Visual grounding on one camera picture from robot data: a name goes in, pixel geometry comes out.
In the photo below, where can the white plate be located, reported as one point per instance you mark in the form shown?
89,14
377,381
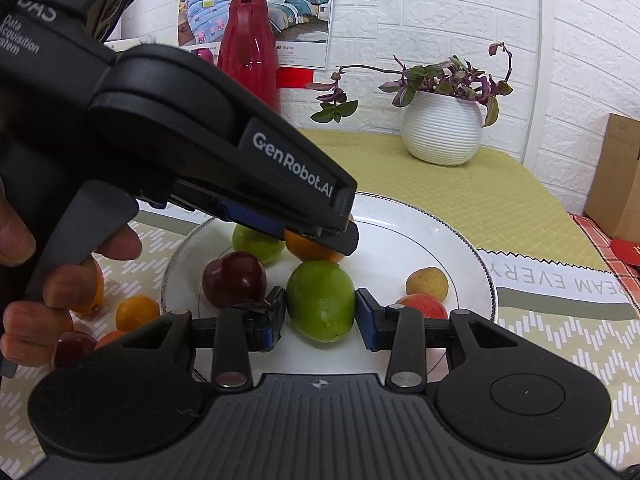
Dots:
400,240

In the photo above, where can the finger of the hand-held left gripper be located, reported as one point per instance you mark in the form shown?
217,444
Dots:
310,232

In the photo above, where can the cardboard box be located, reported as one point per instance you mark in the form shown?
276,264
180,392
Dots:
617,175

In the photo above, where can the chevron patterned tablecloth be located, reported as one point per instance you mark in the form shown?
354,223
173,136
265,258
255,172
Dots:
550,330

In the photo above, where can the green lime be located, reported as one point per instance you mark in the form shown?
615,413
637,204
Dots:
320,300
255,247

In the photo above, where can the teal bedroom wall poster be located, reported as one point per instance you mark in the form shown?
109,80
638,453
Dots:
300,0

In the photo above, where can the small orange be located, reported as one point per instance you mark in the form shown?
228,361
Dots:
137,312

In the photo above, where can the blue bedding wall poster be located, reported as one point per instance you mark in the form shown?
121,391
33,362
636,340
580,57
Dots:
205,5

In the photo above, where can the yellow-green quilted cloth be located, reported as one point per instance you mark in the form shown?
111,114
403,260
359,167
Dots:
450,185

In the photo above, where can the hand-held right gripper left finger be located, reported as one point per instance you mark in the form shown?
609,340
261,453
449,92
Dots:
277,320

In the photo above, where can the pink bottle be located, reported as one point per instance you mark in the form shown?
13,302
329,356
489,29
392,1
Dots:
204,55

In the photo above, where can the white ribbed plant pot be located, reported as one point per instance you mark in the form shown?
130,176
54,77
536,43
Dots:
442,127

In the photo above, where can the red envelope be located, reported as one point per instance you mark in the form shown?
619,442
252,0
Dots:
627,252

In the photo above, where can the red apple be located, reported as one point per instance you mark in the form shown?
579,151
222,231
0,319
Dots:
425,307

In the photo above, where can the person's left hand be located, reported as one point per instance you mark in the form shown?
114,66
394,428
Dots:
65,285

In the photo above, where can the dark red plum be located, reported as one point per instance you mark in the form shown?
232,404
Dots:
72,351
232,280

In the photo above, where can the trailing purple-green plant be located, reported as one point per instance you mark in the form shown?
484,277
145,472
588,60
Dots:
430,77

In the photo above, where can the red paper strip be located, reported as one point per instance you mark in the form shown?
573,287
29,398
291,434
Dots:
295,77

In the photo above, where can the plaid cloth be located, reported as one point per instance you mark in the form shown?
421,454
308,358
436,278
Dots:
600,240

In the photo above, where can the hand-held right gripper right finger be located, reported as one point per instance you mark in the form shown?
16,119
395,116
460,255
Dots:
365,320

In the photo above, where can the red thermos jug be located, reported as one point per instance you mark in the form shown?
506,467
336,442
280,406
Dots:
247,55

